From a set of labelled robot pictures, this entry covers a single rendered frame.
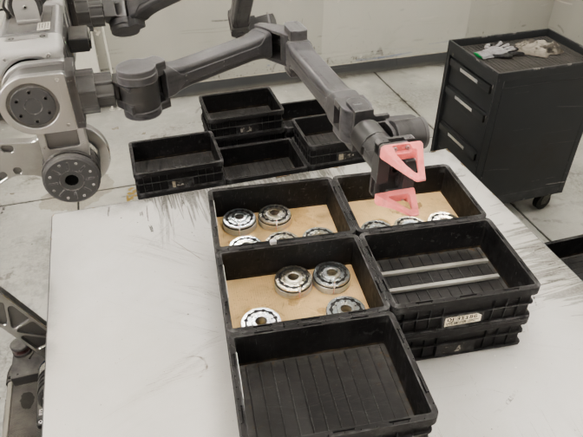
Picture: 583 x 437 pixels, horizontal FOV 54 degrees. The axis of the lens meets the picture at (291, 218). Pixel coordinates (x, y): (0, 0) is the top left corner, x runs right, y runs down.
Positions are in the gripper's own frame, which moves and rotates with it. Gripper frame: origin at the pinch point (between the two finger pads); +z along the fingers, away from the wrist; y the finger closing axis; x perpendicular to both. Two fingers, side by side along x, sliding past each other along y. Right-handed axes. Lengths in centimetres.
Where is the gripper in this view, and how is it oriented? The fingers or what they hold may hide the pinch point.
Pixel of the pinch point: (415, 195)
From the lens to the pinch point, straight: 87.4
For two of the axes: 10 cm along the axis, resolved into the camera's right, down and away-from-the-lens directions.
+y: -0.2, 8.0, 6.0
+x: -9.6, 1.6, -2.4
